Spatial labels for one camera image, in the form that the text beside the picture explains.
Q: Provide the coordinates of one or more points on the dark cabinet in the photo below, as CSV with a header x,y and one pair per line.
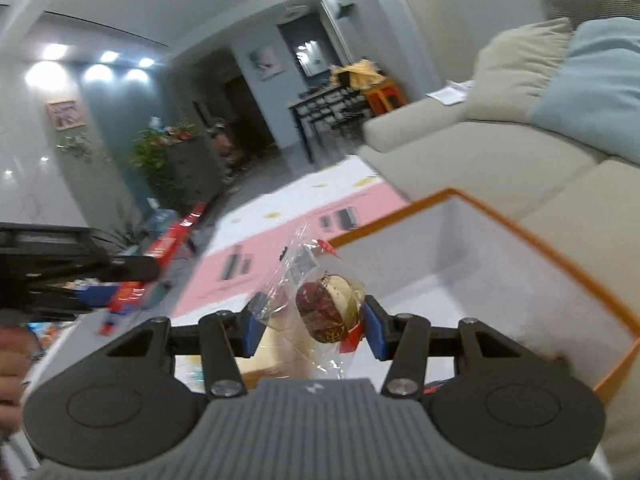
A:
x,y
198,172

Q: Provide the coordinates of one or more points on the light blue cushion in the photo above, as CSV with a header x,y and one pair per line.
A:
x,y
594,97

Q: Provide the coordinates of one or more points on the checkered pink tablecloth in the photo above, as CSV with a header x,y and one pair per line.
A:
x,y
247,242

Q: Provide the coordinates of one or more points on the beige cushion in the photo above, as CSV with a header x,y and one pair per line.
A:
x,y
513,70

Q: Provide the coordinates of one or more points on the red spicy strip packet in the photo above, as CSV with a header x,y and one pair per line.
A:
x,y
134,293

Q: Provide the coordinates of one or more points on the framed wall picture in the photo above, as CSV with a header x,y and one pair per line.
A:
x,y
65,114

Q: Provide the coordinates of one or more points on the dark dining table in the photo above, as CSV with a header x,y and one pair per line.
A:
x,y
341,109

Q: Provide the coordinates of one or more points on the orange cardboard storage box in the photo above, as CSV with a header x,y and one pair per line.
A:
x,y
449,257

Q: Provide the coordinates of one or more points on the person's hand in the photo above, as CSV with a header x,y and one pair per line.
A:
x,y
17,345

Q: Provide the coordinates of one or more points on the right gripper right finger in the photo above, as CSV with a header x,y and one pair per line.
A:
x,y
404,341

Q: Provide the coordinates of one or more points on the beige sofa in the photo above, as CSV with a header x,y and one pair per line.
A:
x,y
581,202

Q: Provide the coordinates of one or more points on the paper on sofa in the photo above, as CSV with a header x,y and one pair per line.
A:
x,y
452,93

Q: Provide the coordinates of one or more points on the green potted plant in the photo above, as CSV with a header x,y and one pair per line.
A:
x,y
149,156

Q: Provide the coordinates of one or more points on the orange stool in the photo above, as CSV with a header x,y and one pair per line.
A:
x,y
385,98

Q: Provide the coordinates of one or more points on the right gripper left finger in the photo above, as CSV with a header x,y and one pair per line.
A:
x,y
224,337

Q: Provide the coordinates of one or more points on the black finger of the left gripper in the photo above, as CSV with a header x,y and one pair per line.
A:
x,y
121,269

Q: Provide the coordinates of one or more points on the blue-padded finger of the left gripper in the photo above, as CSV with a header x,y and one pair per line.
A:
x,y
97,296

